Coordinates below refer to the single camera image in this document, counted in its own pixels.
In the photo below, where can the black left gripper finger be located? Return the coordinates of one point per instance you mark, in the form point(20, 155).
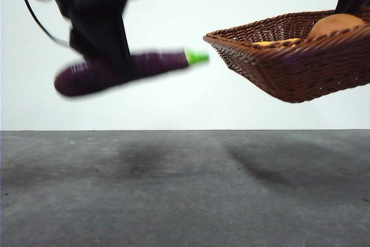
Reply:
point(101, 41)

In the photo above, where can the purple eggplant with green stem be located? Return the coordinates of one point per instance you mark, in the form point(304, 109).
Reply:
point(162, 63)

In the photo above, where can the brown wicker basket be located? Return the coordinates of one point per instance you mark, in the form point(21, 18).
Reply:
point(303, 67)

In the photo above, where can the brown potato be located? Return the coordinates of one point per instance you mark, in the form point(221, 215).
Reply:
point(335, 25)

